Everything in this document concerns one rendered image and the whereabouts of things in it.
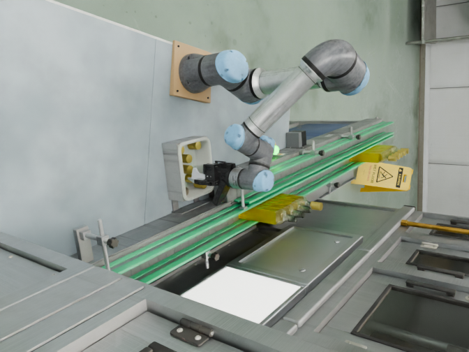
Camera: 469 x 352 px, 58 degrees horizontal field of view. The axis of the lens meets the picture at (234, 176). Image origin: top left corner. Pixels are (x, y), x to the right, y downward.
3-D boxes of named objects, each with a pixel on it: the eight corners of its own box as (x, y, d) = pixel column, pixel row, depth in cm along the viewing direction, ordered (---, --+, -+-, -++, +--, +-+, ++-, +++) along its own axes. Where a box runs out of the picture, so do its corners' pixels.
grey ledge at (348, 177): (256, 223, 208) (276, 226, 201) (255, 205, 206) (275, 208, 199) (339, 176, 279) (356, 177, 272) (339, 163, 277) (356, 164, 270)
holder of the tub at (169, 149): (170, 212, 166) (184, 215, 162) (161, 143, 160) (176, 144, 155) (199, 200, 179) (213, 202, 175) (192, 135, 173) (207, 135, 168)
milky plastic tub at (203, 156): (169, 200, 165) (185, 202, 159) (162, 142, 160) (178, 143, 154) (199, 188, 178) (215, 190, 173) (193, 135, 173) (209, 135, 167)
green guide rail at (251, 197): (234, 202, 176) (249, 204, 171) (233, 199, 175) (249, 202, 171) (382, 133, 308) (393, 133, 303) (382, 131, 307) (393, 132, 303)
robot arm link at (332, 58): (348, 35, 121) (229, 154, 135) (363, 55, 129) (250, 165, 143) (326, 17, 128) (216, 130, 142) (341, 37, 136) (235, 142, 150)
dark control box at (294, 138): (285, 147, 230) (299, 147, 225) (285, 132, 228) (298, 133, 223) (293, 144, 236) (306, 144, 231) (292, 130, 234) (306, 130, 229)
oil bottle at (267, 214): (238, 218, 180) (281, 226, 167) (237, 205, 179) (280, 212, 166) (246, 214, 184) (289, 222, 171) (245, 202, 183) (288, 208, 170)
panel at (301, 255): (137, 328, 128) (225, 369, 107) (136, 320, 127) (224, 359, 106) (291, 229, 196) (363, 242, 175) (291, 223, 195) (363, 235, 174)
